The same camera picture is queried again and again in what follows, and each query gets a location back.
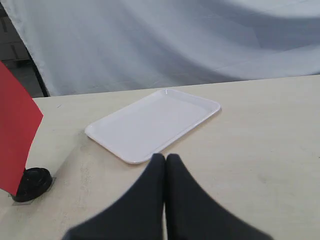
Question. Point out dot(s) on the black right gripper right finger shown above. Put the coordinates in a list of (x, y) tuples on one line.
[(192, 214)]

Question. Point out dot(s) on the black round plastic knob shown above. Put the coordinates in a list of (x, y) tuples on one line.
[(34, 182)]

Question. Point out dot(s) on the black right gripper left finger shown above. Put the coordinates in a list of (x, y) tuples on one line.
[(136, 215)]

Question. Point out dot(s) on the white fabric backdrop curtain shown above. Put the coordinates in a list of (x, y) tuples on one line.
[(93, 46)]

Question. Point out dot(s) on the black backdrop stand pole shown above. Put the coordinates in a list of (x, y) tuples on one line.
[(29, 75)]

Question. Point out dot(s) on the white rectangular plastic tray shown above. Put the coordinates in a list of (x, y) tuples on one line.
[(149, 125)]

